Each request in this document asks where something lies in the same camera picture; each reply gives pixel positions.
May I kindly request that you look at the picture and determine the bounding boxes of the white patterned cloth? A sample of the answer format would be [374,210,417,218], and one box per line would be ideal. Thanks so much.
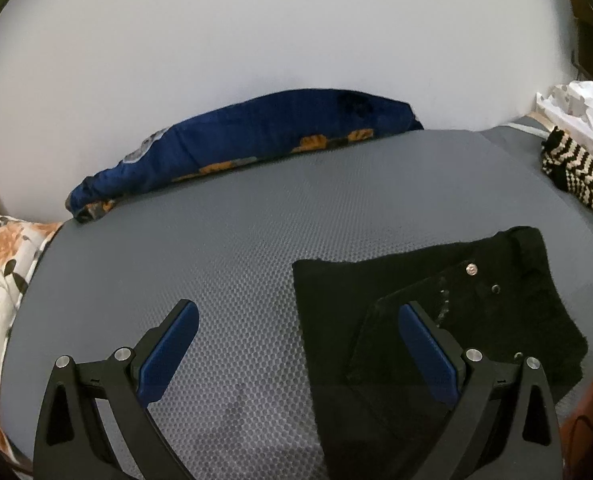
[536,80,593,153]

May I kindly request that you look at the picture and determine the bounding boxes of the black white striped cloth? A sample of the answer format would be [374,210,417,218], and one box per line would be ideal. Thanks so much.
[541,127,593,211]

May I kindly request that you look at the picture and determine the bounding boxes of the dark wall mirror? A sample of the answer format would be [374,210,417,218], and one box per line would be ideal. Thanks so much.
[569,0,593,81]

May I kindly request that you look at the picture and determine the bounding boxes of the black pants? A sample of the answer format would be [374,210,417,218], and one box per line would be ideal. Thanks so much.
[293,226,588,479]

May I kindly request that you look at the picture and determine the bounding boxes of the blue floral blanket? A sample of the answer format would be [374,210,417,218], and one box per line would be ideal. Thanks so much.
[65,89,422,223]

